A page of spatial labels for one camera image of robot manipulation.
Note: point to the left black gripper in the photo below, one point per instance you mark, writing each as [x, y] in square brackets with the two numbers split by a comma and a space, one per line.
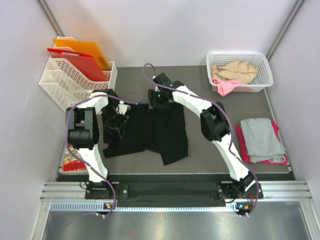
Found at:
[117, 126]

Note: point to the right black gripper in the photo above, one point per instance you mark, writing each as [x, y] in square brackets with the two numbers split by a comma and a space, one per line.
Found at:
[152, 95]

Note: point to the black t-shirt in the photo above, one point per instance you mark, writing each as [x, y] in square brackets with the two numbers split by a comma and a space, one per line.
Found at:
[162, 132]

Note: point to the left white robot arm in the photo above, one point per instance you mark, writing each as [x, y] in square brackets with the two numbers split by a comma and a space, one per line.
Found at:
[83, 134]

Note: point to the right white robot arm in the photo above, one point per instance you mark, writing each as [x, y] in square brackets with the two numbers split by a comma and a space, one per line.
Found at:
[215, 127]

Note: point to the white perforated file organizer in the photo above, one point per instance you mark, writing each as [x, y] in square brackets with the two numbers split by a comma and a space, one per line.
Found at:
[66, 85]

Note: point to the red children's book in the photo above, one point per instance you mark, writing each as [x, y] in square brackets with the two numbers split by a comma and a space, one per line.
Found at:
[71, 164]

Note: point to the red folder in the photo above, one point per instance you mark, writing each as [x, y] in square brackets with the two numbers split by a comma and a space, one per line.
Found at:
[83, 62]

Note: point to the pink t-shirt in basket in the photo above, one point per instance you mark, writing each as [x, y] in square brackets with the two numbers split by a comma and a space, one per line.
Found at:
[225, 87]

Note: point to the orange folder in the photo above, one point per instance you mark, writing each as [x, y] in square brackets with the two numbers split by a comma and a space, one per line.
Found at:
[84, 47]

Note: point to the beige t-shirt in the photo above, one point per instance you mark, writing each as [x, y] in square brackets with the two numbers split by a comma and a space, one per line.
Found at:
[243, 72]

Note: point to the folded magenta t-shirt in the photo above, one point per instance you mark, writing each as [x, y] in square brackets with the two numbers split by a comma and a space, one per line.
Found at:
[243, 148]

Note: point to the white plastic laundry basket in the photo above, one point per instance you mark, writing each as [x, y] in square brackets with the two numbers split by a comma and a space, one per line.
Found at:
[264, 78]

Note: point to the folded grey t-shirt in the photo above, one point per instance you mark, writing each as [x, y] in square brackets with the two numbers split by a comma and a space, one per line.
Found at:
[261, 141]

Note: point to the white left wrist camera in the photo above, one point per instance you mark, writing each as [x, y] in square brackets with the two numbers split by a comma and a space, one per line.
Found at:
[123, 108]

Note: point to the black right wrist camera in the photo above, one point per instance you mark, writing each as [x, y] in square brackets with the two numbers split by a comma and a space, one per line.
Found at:
[164, 83]

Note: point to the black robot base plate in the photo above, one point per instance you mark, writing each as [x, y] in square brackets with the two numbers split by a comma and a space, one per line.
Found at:
[148, 201]

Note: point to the aluminium frame rail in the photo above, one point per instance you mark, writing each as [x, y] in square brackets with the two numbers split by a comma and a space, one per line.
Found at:
[73, 191]

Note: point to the white slotted cable duct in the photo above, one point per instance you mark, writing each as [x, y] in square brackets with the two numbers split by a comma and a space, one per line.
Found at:
[104, 207]

